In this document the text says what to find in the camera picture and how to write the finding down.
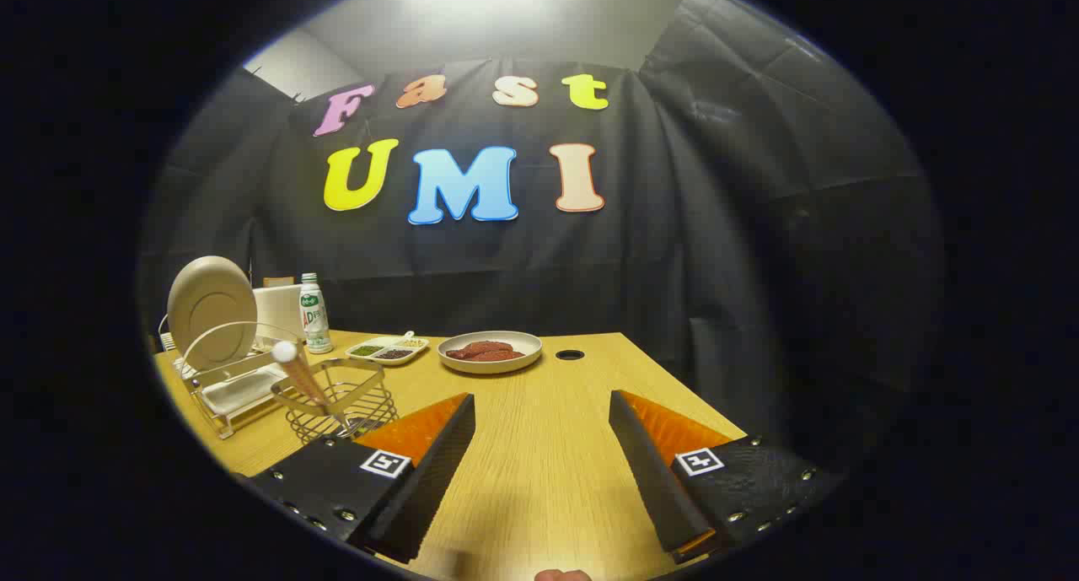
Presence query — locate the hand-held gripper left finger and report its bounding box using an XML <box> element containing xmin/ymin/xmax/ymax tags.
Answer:
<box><xmin>240</xmin><ymin>393</ymin><xmax>477</xmax><ymax>565</ymax></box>

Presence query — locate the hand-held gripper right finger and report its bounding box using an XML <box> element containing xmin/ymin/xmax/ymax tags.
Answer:
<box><xmin>609</xmin><ymin>390</ymin><xmax>844</xmax><ymax>565</ymax></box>

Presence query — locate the metal wire basket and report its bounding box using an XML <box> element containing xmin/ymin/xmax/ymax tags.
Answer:
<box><xmin>271</xmin><ymin>358</ymin><xmax>399</xmax><ymax>444</ymax></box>

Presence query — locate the spoon with pink handle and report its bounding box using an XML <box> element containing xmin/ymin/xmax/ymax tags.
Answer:
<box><xmin>270</xmin><ymin>339</ymin><xmax>348</xmax><ymax>430</ymax></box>

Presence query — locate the white wire dish rack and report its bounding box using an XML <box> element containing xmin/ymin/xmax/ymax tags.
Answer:
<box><xmin>158</xmin><ymin>311</ymin><xmax>304</xmax><ymax>440</ymax></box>

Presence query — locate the beige round plate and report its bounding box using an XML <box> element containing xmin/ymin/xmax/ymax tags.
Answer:
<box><xmin>167</xmin><ymin>256</ymin><xmax>259</xmax><ymax>371</ymax></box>

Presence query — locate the beige plate with meat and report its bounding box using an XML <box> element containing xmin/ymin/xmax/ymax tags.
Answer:
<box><xmin>437</xmin><ymin>331</ymin><xmax>544</xmax><ymax>374</ymax></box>

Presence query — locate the white divided dish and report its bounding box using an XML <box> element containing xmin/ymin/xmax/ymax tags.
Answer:
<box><xmin>346</xmin><ymin>335</ymin><xmax>431</xmax><ymax>367</ymax></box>

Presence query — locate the white bottle with green label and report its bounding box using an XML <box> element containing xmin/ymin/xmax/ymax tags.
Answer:
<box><xmin>299</xmin><ymin>272</ymin><xmax>334</xmax><ymax>355</ymax></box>

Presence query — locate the black backdrop cloth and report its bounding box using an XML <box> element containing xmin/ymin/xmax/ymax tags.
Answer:
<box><xmin>139</xmin><ymin>0</ymin><xmax>945</xmax><ymax>481</ymax></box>

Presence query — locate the white toaster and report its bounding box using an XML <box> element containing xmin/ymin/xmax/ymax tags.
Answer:
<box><xmin>253</xmin><ymin>284</ymin><xmax>304</xmax><ymax>342</ymax></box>

